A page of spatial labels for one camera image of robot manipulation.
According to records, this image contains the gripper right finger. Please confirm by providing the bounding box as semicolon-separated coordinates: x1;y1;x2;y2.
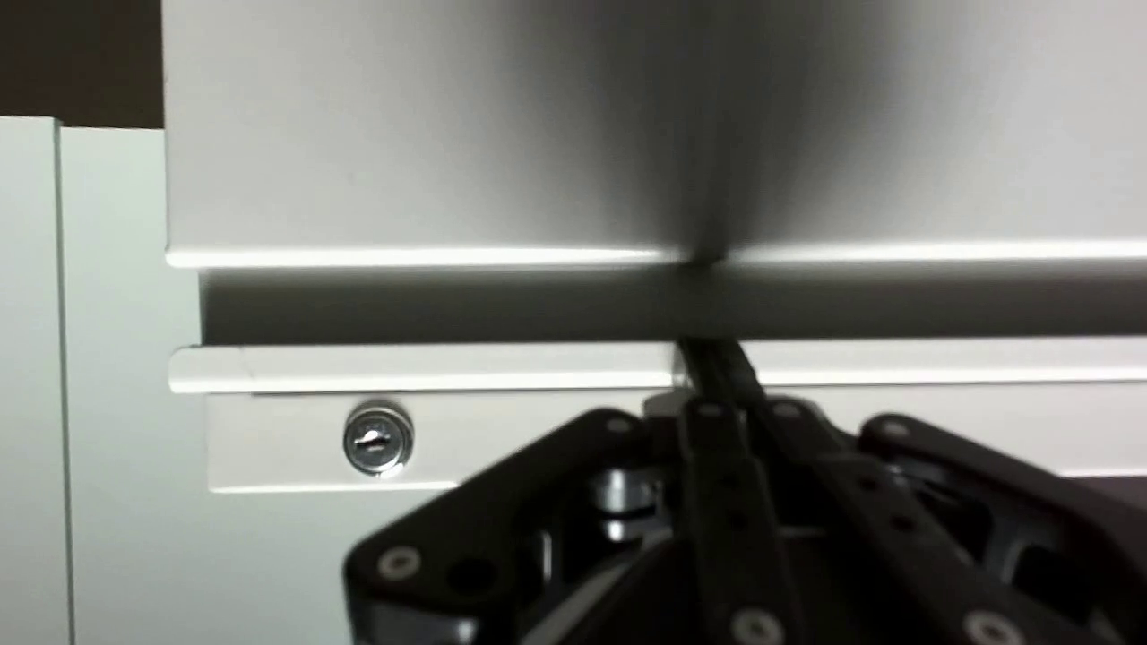
717;339;1147;645

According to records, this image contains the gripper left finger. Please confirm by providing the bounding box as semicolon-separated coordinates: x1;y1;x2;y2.
343;339;807;645

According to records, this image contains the white drawer handle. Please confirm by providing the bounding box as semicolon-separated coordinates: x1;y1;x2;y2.
167;244;1147;395

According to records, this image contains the silver cabinet lock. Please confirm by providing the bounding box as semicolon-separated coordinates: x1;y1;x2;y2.
343;402;416;477

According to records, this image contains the white file cabinet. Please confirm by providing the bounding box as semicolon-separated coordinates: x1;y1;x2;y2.
162;0;1147;494

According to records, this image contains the white drawer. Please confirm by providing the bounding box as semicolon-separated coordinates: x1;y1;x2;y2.
162;0;1147;395

